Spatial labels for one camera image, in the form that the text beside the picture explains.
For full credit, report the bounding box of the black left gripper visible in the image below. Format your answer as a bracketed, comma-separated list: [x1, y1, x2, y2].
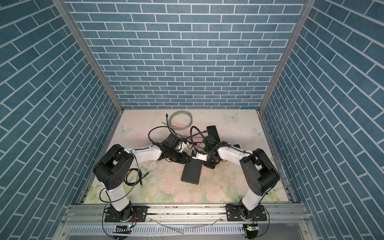
[169, 149, 194, 165]

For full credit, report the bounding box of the black ethernet cable loop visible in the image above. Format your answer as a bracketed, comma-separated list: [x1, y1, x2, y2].
[148, 113, 181, 145]

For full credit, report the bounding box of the grey cable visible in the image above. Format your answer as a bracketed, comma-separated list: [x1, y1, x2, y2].
[161, 110, 193, 131]

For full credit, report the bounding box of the large black box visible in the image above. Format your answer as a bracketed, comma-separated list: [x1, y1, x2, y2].
[181, 159, 203, 185]

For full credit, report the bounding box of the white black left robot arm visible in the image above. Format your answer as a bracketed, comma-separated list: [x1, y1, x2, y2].
[93, 134, 190, 213]

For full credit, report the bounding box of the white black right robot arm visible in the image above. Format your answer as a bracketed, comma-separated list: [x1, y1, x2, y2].
[205, 142, 280, 212]

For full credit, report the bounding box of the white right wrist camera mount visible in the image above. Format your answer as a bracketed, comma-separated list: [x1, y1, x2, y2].
[191, 151, 208, 162]

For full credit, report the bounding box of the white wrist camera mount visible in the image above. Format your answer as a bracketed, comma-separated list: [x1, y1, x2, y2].
[176, 139, 189, 153]
[191, 151, 208, 162]

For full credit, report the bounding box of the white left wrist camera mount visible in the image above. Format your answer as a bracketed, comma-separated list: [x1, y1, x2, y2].
[176, 139, 189, 153]

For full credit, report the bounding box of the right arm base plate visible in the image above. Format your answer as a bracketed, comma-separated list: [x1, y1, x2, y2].
[225, 204, 267, 222]

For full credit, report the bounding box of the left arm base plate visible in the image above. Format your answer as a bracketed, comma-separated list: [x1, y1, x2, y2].
[104, 205, 149, 223]

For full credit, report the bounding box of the aluminium front rail frame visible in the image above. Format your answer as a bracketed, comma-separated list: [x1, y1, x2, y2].
[54, 202, 316, 240]

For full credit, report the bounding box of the aluminium corner post right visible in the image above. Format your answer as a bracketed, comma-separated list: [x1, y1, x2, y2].
[259, 0, 316, 113]

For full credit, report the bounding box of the aluminium corner post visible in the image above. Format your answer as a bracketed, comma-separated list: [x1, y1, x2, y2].
[259, 0, 316, 113]
[52, 0, 124, 114]

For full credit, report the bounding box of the aluminium corner post left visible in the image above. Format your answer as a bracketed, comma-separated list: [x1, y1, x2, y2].
[52, 0, 124, 114]

